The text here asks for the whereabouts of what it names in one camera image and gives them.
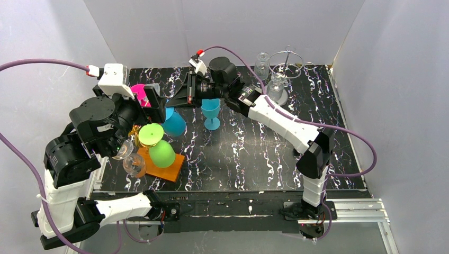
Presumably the blue wine glass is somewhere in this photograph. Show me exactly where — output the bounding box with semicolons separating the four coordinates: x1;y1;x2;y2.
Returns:
161;107;186;137
201;98;220;131

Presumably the pink wine glass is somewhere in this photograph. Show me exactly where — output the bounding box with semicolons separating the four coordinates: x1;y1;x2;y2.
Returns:
131;84;151;107

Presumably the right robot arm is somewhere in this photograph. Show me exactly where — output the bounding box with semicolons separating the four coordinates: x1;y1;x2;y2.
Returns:
167;54;334;219

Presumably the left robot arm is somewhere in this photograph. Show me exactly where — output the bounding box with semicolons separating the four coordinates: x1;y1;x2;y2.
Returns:
32;63;166;250

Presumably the upright blue wine glass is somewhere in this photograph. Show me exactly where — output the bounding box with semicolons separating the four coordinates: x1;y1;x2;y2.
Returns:
201;98;220;131

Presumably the green wine glass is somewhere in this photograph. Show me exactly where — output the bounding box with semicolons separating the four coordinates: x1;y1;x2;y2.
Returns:
138;123;176;168

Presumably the clear glass on silver rack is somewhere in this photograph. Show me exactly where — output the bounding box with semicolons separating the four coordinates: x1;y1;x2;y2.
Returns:
267;74;288;106

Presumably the clear wine glass front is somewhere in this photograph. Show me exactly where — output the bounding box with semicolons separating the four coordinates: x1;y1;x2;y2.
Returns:
122;153;146;178

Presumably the clear glass rear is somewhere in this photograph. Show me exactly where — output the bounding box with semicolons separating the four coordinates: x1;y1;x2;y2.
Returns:
254;52;270;80

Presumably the gold wire rack wooden base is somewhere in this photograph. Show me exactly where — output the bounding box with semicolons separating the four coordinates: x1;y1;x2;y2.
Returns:
130;125;185;182

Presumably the silver wire glass rack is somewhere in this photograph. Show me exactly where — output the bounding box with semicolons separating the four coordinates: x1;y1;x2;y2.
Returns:
268;45;316;94

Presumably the aluminium base frame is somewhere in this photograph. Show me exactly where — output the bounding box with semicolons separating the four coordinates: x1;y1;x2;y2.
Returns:
79;198;398;253

